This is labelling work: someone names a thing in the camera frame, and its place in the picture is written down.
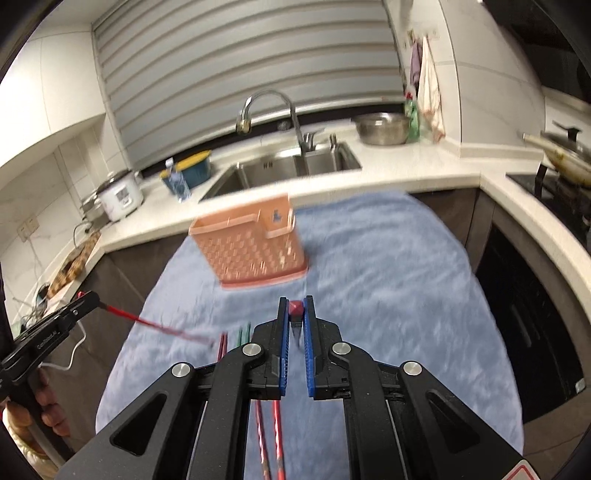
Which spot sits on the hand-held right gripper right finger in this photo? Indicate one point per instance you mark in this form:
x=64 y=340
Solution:
x=310 y=355

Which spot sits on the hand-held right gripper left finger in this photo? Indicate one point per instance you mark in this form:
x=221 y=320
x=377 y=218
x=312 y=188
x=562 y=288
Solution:
x=282 y=355

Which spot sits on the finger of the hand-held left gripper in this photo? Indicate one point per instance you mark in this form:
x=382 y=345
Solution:
x=78 y=307

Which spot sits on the red chopstick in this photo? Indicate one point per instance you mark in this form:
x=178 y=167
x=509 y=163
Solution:
x=262 y=434
x=222 y=346
x=296 y=310
x=279 y=438
x=152 y=324

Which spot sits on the pink plastic utensil basket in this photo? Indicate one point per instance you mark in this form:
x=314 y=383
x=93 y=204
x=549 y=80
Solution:
x=249 y=249

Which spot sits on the person's left hand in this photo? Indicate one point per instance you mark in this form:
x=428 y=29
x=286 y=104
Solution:
x=51 y=413

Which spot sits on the wooden cutting board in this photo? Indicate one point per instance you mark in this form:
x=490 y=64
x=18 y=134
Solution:
x=74 y=267

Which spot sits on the steel pot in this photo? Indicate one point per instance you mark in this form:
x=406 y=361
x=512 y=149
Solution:
x=90 y=205

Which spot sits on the blue towel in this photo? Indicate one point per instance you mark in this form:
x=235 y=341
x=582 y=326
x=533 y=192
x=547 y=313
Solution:
x=392 y=286

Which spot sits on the white rice cooker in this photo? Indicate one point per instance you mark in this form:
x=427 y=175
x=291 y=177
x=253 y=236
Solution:
x=121 y=196

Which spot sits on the clear water bottle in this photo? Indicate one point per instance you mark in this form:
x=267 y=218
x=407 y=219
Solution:
x=178 y=184

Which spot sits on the yellow and blue basin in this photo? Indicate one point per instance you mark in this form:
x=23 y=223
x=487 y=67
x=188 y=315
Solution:
x=196 y=168

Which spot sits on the stainless steel sink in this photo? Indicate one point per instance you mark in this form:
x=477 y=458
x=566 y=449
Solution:
x=270 y=171

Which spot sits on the dark base cabinet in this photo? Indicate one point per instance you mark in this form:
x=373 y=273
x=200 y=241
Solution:
x=526 y=314

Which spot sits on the chrome kitchen faucet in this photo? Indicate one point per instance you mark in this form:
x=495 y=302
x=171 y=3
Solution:
x=295 y=121

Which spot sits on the stainless steel colander bowl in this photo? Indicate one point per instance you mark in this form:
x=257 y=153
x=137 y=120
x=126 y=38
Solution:
x=382 y=130

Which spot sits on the green dish soap bottle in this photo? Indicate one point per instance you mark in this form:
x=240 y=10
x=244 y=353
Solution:
x=412 y=117

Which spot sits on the grey striped window blind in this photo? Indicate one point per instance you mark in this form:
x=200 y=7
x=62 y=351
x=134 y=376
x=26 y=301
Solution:
x=240 y=74

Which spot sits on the black gas stove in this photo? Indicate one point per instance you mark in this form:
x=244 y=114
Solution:
x=549 y=189

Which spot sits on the white hanging towel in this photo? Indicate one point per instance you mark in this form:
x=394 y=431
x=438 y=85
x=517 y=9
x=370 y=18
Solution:
x=431 y=87

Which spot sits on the purple hanging cloth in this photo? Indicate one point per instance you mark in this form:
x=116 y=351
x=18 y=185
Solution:
x=415 y=64

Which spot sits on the wok with lid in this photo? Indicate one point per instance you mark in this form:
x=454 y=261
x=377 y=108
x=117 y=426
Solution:
x=565 y=159

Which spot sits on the black range hood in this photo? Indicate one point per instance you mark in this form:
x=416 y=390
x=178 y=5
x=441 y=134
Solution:
x=545 y=32

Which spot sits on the white wall socket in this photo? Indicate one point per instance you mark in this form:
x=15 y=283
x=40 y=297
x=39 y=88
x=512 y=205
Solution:
x=28 y=230

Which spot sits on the white wall cabinet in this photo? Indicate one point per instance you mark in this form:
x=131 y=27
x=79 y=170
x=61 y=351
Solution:
x=51 y=97

